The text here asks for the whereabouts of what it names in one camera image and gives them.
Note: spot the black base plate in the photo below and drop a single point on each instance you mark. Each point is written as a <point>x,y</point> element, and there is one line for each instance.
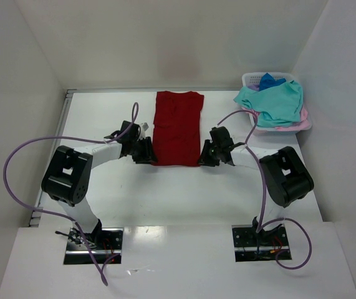
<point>106,248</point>
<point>266,246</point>

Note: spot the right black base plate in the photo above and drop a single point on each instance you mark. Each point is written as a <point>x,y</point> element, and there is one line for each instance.
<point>266,246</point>

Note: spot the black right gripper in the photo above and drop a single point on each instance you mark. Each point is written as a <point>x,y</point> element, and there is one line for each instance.
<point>208,154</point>

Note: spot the pink t shirt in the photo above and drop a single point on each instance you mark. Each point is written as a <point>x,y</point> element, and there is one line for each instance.
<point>304,124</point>

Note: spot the lilac t shirt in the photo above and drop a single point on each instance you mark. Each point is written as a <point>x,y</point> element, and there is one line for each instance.
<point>254,87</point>

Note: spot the blue t shirt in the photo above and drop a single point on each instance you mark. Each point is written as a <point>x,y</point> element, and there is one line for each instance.
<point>268,81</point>

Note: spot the red t shirt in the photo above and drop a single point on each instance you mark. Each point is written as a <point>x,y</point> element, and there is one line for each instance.
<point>176,132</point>

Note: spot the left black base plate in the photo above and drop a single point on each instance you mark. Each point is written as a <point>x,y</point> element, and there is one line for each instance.
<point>106,248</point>

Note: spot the white plastic laundry basket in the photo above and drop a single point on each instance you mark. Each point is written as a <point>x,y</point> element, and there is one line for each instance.
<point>254,78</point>

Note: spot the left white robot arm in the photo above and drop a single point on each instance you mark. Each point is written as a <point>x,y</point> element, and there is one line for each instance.
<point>68,174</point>

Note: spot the teal t shirt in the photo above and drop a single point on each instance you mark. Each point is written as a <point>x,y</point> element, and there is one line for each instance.
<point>278,106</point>

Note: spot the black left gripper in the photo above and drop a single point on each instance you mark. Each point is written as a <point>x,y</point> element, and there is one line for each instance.
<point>144,151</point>

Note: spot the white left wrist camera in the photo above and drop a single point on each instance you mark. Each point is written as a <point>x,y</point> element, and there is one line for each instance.
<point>143,129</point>

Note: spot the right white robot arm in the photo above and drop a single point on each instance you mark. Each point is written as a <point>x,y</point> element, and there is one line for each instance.
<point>284,176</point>

